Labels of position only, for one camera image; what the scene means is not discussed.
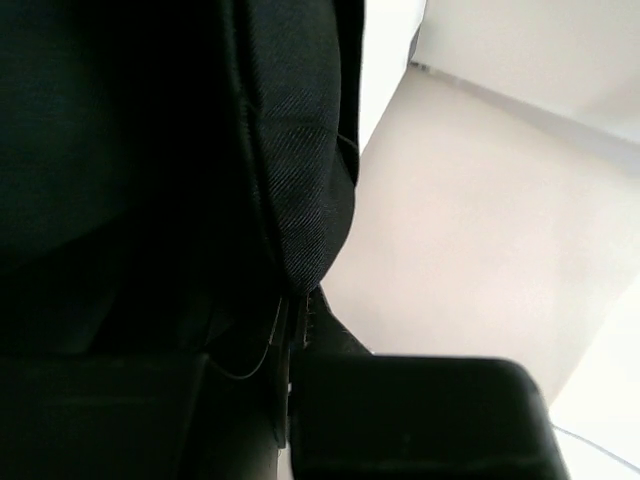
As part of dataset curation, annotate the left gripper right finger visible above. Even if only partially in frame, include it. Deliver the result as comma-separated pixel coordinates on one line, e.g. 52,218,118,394
289,290,568,480

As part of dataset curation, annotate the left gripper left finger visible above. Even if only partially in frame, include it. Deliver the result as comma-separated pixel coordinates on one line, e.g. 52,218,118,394
1,300,288,479

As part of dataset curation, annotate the black pleated skirt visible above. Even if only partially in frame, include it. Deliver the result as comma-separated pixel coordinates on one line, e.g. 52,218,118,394
1,1,365,378

